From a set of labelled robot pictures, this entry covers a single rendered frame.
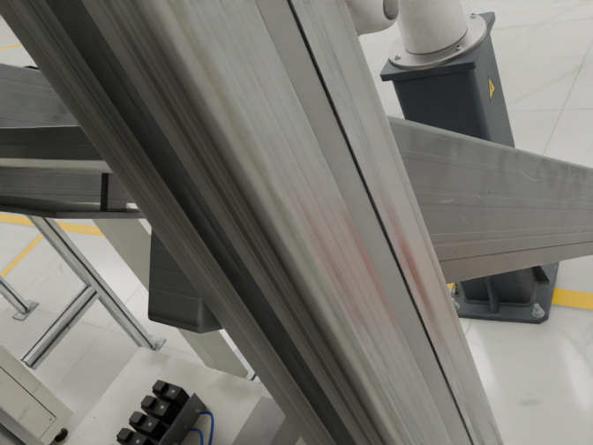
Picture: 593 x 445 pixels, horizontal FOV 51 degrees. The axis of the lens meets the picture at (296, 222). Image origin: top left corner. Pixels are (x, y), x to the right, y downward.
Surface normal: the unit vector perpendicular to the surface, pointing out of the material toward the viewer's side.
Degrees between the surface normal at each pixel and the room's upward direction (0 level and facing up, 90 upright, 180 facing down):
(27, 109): 90
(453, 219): 90
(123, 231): 90
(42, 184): 90
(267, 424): 0
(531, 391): 0
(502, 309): 0
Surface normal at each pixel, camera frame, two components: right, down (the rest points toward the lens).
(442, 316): 0.79, 0.07
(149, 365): -0.38, -0.72
